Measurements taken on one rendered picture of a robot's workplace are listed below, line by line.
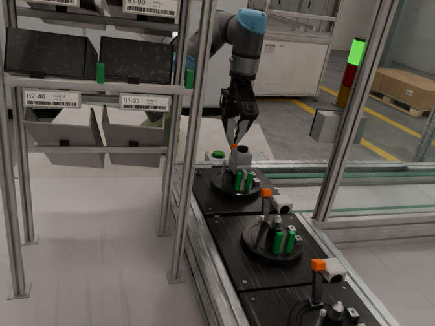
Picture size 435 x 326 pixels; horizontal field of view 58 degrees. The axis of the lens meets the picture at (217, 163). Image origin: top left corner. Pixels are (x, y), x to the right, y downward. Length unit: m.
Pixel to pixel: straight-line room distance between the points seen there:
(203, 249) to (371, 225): 0.52
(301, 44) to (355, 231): 4.45
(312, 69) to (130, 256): 4.91
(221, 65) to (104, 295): 3.62
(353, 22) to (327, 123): 10.42
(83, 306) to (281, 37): 4.67
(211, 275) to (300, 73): 4.89
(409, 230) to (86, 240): 0.90
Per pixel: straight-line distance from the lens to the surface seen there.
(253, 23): 1.01
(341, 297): 0.85
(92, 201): 1.19
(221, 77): 4.36
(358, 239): 1.18
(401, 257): 1.24
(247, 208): 1.02
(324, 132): 0.97
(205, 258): 0.85
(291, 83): 5.53
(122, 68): 0.75
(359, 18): 11.46
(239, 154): 1.03
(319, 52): 5.66
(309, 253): 0.92
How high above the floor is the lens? 1.51
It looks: 26 degrees down
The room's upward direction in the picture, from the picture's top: 9 degrees clockwise
